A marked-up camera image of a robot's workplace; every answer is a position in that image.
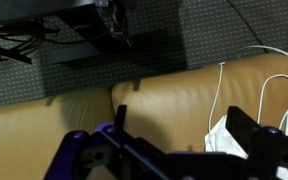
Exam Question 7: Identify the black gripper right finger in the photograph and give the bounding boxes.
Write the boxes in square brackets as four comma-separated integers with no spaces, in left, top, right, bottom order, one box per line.
[225,105,288,180]

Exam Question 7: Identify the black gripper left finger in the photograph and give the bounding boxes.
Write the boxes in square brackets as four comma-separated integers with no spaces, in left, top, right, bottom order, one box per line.
[43,104,172,180]

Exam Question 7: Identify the white charger cable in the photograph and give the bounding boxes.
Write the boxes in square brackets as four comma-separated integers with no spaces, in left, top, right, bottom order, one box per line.
[203,44,288,151]

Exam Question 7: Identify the tan leather sofa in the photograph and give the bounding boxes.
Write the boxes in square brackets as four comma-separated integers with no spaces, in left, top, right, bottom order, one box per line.
[0,48,288,180]

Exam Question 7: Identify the white folded cloth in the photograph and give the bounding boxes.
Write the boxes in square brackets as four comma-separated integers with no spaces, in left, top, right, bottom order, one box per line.
[203,114,288,180]

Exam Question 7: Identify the black robot cart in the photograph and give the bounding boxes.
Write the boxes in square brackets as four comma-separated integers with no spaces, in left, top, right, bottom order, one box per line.
[0,0,168,66]

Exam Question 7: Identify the black cable bundle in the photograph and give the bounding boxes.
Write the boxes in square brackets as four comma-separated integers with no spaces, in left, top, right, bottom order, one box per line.
[0,19,85,66]

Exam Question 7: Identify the black floor power cable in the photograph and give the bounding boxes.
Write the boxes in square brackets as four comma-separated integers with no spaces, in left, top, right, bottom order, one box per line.
[225,0,270,54]

